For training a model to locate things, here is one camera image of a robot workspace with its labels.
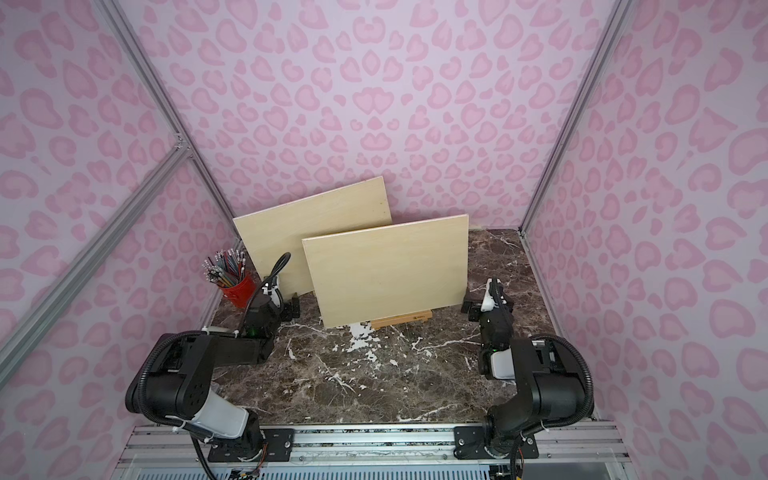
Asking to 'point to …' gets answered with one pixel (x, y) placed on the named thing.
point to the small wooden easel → (401, 319)
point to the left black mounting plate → (278, 444)
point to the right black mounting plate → (469, 443)
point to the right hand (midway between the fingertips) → (485, 288)
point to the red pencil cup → (241, 294)
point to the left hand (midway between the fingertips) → (282, 291)
